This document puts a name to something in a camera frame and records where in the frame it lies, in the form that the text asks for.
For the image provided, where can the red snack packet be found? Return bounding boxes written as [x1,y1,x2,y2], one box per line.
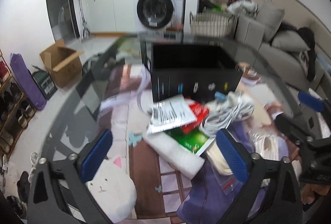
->
[181,100,209,135]

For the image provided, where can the dark green box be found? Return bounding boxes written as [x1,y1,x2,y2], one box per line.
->
[32,69,58,100]

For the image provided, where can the black storage box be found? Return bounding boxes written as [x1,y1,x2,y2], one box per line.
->
[149,43,243,103]

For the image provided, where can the white lower kitchen cabinets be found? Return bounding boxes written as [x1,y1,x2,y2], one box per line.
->
[82,0,135,33]

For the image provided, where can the green and white packet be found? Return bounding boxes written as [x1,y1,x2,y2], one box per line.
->
[166,128,214,156]

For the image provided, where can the glass table top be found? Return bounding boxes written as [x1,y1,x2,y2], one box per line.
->
[40,32,331,224]

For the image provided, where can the open cardboard box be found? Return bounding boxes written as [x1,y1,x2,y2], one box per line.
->
[40,39,84,87]

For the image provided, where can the black garment on sofa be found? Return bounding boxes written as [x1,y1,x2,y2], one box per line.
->
[297,27,316,82]

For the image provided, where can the white cat plush pillow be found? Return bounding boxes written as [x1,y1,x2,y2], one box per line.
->
[86,156,137,223]

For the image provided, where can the grey sofa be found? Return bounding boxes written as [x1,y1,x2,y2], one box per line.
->
[235,5,330,98]

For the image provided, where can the mop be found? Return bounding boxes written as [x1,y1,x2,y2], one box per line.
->
[78,0,91,40]

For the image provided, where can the purple rolled mat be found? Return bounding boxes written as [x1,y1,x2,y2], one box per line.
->
[10,53,47,111]

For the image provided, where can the white charging cable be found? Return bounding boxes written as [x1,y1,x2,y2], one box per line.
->
[200,91,255,137]

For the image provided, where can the pile of clothes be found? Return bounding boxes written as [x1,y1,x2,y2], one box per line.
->
[227,0,258,17]

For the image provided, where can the woven laundry basket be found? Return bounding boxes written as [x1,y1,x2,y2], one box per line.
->
[190,12,237,38]

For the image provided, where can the white washing machine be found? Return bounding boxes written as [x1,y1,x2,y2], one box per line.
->
[133,0,185,32]

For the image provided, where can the wooden shoe rack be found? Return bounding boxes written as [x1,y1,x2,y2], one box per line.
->
[1,54,36,158]

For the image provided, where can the white foam sheet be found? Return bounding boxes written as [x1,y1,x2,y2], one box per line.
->
[143,132,205,179]

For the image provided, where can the grey sofa cushion lying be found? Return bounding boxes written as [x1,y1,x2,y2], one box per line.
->
[272,30,310,52]

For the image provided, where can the grey sofa cushion upright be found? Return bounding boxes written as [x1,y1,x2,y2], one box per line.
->
[256,2,285,42]

